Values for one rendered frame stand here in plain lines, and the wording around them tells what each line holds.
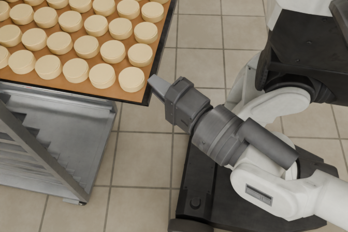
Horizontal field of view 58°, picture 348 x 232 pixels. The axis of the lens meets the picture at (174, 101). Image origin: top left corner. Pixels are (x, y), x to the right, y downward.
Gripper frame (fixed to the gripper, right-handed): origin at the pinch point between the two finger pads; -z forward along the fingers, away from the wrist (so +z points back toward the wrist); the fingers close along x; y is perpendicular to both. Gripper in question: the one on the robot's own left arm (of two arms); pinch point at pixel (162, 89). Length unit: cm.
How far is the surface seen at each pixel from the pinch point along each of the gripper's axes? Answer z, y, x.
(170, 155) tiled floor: -16, -19, -105
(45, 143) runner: -30, 21, -37
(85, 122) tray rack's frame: -56, 0, -90
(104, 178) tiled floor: -32, 12, -105
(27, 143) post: -26.4, 24.4, -25.0
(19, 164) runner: -45, 32, -61
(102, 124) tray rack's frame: -49, -5, -90
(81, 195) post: -26, 25, -81
